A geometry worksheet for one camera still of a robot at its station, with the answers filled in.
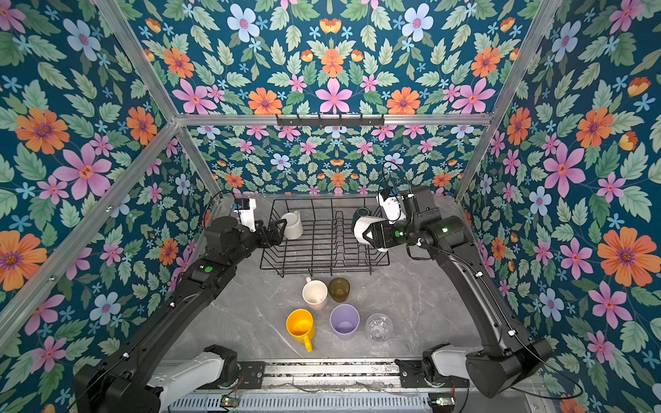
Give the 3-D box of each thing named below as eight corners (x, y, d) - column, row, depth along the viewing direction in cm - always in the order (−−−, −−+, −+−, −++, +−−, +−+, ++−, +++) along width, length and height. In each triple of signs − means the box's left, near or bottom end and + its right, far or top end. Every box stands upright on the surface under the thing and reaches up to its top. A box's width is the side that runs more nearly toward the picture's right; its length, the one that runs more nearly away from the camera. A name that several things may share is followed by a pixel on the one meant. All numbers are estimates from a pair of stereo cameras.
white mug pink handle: (305, 312, 87) (301, 302, 80) (307, 289, 92) (304, 277, 85) (327, 312, 87) (325, 302, 80) (329, 289, 92) (327, 277, 85)
